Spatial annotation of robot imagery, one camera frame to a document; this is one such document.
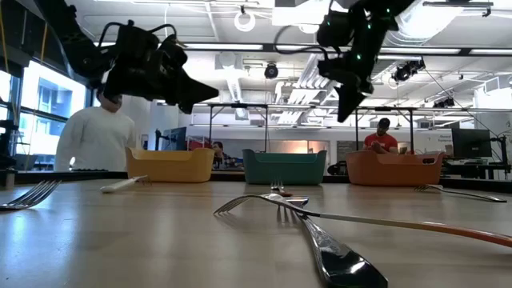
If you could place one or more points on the blue-lit computer monitor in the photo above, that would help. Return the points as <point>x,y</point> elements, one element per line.
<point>176,139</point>

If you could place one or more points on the black computer monitor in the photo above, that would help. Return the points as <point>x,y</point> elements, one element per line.
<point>472,142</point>

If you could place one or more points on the long silver fork crossing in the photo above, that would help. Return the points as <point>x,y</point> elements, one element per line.
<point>400,223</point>

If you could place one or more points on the large window with dark frame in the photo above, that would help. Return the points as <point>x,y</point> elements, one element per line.
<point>40,100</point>

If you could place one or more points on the plain silver metal fork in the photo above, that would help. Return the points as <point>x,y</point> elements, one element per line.
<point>32,196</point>
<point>460,193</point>

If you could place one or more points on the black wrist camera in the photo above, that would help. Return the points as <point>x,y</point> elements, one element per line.
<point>136,40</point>
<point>334,28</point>

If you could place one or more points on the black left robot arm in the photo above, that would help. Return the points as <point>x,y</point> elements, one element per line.
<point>76,44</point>

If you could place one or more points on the white air duct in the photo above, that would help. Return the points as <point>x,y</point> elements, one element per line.
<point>230,60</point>

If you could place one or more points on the person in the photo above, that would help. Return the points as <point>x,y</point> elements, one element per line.
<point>382,142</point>
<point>219,152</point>
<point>96,136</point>

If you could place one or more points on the black ceiling light rig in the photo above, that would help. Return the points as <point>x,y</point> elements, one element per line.
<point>406,71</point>

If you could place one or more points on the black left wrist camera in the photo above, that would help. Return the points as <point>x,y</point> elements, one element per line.
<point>136,40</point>

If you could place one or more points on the yellow plastic bin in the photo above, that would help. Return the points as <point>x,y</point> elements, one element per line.
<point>170,166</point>

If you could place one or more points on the green plastic bin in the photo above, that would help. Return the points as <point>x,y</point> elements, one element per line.
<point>284,168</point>

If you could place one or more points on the small silver post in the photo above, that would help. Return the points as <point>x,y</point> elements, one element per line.
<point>10,179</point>

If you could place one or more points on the black metal table frame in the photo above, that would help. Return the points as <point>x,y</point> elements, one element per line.
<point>396,108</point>
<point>238,105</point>

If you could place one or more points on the black ceiling spotlights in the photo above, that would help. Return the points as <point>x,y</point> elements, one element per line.
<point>444,102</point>

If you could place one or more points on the black equipment stand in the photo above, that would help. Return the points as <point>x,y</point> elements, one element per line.
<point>6,144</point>

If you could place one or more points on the orange plastic bin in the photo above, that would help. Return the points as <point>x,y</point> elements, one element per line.
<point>394,170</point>

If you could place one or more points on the dark desk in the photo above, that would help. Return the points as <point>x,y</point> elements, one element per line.
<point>472,164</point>

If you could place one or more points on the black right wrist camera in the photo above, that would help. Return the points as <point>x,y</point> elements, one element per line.
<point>334,28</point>

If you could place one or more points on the ceiling light track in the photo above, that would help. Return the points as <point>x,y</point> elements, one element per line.
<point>224,46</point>

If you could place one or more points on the black ceiling camera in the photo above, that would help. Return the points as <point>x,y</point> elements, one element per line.
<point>271,70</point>

